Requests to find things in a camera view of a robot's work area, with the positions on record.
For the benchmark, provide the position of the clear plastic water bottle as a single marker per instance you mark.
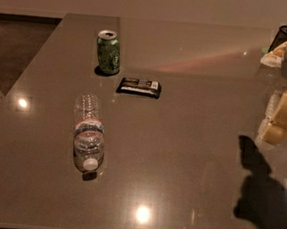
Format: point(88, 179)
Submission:
point(88, 137)

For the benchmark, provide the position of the white crumpled bag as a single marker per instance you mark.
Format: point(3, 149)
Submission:
point(274, 58)

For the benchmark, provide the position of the black mesh cup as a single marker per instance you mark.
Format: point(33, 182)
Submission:
point(281, 37)

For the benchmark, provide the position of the dark snack bar wrapper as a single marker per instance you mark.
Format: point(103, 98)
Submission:
point(146, 88)

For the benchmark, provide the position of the green soda can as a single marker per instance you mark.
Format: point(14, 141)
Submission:
point(108, 51)

